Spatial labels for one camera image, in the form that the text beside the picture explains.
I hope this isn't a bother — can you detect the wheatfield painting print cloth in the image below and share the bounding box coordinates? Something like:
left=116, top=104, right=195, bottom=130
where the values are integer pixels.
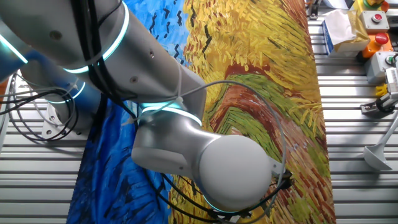
left=66, top=0, right=337, bottom=224

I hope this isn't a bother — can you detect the tissue box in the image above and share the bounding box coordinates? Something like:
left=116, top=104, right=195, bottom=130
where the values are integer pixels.
left=322, top=9, right=371, bottom=58

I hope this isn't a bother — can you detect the white paper sheet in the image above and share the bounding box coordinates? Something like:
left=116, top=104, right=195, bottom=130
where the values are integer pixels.
left=323, top=0, right=351, bottom=10

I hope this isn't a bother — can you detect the grey box green button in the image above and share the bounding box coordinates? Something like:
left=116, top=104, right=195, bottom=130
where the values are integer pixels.
left=365, top=51, right=398, bottom=84

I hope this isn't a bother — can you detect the yellow clip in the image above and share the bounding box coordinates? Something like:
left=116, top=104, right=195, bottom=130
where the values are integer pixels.
left=374, top=83, right=389, bottom=98

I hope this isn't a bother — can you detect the orange emergency stop box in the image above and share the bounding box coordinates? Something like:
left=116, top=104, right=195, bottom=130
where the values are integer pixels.
left=361, top=32, right=394, bottom=59

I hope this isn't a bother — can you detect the grey box red button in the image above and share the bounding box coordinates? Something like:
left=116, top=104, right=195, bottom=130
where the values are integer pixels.
left=359, top=10, right=391, bottom=34

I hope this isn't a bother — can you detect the yellow pendant box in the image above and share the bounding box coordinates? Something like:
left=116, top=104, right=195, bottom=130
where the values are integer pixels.
left=353, top=0, right=391, bottom=13

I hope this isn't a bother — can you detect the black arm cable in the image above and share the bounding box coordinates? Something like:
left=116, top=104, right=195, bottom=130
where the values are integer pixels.
left=70, top=0, right=295, bottom=224

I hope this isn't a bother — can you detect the black base cable bundle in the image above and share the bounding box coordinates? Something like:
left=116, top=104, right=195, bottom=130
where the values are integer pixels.
left=0, top=73, right=78, bottom=142

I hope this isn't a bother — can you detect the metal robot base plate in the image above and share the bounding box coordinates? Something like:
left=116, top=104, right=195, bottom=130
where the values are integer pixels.
left=42, top=104, right=94, bottom=139

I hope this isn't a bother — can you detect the black metal bracket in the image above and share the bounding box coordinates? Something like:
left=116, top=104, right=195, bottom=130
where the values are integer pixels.
left=306, top=0, right=321, bottom=19

